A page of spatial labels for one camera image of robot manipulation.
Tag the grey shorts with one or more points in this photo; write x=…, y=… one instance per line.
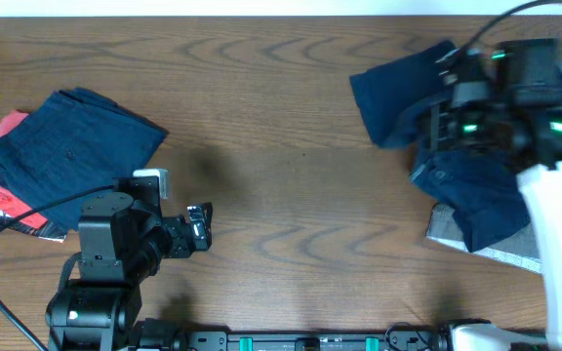
x=519, y=250

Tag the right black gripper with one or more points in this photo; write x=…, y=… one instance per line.
x=438, y=137

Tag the folded navy shorts on stack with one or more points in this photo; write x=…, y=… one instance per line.
x=76, y=140

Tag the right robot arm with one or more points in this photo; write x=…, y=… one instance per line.
x=541, y=189

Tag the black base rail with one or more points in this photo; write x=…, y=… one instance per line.
x=398, y=337

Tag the navy blue shorts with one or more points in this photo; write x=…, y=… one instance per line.
x=525, y=91

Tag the folded black printed garment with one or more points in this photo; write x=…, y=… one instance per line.
x=47, y=231

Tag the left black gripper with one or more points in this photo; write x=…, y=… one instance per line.
x=180, y=244

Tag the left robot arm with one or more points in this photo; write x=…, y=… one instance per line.
x=123, y=239

